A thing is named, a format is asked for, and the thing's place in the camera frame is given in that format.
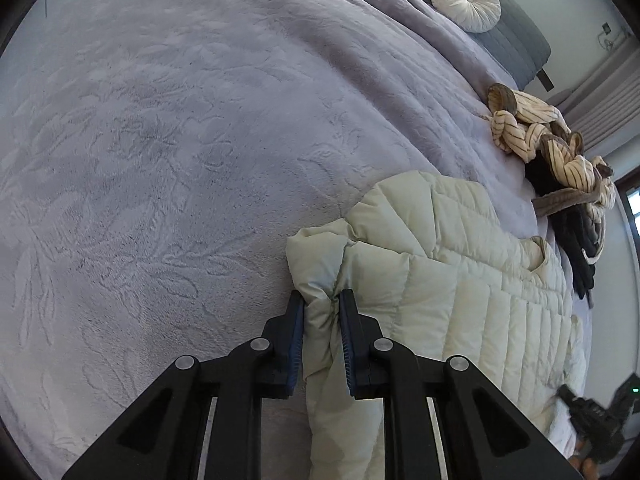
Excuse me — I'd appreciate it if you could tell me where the cream quilted down jacket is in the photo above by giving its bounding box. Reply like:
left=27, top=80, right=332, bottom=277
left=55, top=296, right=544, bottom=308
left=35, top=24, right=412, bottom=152
left=286, top=171, right=587, bottom=479

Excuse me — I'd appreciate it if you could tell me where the window with dark frame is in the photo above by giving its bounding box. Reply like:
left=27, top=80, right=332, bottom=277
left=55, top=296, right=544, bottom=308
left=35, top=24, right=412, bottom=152
left=616, top=167, right=640, bottom=258

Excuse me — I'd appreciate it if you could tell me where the person's right hand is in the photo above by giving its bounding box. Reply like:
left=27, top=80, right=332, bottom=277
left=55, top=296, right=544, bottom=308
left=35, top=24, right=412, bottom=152
left=568, top=440, right=599, bottom=480

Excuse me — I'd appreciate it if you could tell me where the black folded garment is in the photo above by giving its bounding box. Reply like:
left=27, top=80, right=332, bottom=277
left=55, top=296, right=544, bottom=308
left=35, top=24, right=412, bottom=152
left=525, top=152, right=597, bottom=299

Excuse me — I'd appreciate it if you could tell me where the lavender embossed bed blanket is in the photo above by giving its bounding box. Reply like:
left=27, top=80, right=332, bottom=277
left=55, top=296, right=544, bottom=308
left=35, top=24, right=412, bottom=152
left=0, top=0, right=597, bottom=480

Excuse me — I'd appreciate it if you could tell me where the beige striped robe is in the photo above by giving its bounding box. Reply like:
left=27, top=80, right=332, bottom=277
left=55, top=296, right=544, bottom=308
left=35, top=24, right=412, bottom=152
left=487, top=82, right=617, bottom=264

